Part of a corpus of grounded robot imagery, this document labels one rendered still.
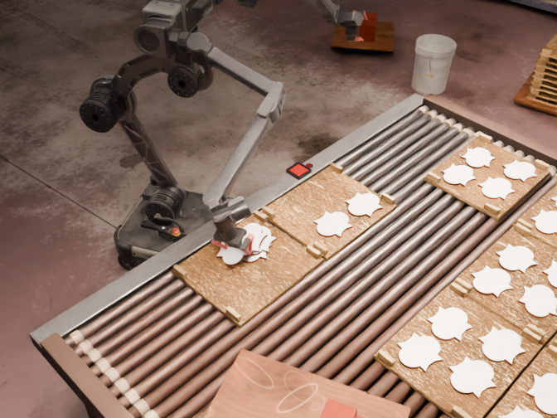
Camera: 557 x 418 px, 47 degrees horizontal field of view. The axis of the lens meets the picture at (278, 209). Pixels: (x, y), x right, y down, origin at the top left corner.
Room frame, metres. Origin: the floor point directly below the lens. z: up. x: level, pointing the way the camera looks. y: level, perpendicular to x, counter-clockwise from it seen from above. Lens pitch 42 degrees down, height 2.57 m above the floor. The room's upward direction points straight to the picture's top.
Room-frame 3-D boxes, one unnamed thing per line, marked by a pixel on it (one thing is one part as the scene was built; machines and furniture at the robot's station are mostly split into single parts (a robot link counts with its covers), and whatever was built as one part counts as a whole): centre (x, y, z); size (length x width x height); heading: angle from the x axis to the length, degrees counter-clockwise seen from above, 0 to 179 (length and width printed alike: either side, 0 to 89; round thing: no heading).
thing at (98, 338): (1.87, -0.05, 0.90); 1.95 x 0.05 x 0.05; 135
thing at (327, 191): (1.84, -0.19, 0.93); 0.41 x 0.35 x 0.02; 135
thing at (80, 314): (1.96, 0.03, 0.89); 2.08 x 0.09 x 0.06; 135
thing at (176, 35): (2.20, 0.38, 1.45); 0.09 x 0.08 x 0.12; 163
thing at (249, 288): (1.54, 0.11, 0.93); 0.41 x 0.35 x 0.02; 137
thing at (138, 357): (1.77, -0.16, 0.90); 1.95 x 0.05 x 0.05; 135
